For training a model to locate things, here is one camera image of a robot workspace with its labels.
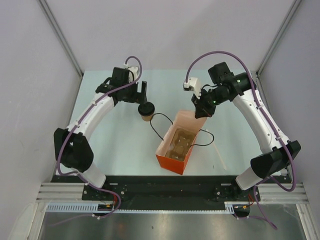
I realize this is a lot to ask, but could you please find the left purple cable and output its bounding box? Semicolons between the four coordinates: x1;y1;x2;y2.
48;56;143;227

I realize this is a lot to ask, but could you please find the aluminium frame post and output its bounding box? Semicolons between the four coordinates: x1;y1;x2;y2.
255;0;304;77
36;0;84;80

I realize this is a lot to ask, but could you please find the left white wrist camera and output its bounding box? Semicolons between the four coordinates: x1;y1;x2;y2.
123;63;140;83

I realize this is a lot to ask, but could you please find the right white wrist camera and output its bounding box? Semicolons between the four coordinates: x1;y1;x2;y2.
183;77;202;99

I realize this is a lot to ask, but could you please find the black plastic cup lid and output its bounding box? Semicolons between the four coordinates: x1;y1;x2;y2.
138;101;155;117

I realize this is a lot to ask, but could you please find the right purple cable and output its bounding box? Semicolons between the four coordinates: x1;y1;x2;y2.
186;50;298;230

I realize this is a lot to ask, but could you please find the purple cable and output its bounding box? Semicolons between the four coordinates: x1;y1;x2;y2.
186;50;298;230
48;56;143;227

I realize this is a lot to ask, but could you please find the left aluminium frame post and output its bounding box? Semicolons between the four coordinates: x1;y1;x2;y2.
36;0;84;80

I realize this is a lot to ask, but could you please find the white wrapped straw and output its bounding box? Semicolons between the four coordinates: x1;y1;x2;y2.
211;141;228;171

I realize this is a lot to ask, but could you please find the brown paper coffee cup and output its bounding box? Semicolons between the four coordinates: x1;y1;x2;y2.
141;113;154;122

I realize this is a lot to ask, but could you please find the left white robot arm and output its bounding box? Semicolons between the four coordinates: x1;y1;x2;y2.
53;64;147;200

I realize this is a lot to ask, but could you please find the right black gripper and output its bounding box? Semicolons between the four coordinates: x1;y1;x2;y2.
191;87;229;119

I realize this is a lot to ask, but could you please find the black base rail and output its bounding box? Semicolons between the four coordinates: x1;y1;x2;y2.
49;174;292;211

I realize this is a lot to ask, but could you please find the orange paper bag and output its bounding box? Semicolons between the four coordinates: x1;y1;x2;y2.
155;110;215;175

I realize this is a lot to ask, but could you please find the brown pulp cup carrier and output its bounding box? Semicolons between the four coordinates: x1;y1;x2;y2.
165;128;196;162

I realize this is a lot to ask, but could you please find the white slotted cable duct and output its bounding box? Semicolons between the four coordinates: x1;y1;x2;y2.
46;203;235;214

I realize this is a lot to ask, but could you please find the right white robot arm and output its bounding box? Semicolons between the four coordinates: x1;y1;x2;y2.
183;62;301;201

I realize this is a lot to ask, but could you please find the right aluminium frame post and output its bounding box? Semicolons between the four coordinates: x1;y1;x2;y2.
255;0;304;77

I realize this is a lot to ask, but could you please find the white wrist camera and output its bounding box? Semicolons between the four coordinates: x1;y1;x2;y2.
183;77;202;99
123;63;140;83

